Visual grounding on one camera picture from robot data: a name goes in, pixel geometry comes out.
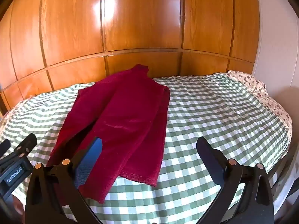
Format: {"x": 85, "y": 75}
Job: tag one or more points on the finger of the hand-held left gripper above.
{"x": 25, "y": 145}
{"x": 4, "y": 147}

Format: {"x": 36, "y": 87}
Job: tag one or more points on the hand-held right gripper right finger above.
{"x": 209, "y": 158}

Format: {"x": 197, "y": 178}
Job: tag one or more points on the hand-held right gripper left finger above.
{"x": 90, "y": 161}

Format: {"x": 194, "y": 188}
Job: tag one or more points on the red knitted garment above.
{"x": 121, "y": 112}

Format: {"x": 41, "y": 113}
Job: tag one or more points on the green checked blanket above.
{"x": 210, "y": 112}

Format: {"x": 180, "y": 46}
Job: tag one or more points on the wooden panelled wardrobe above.
{"x": 140, "y": 16}

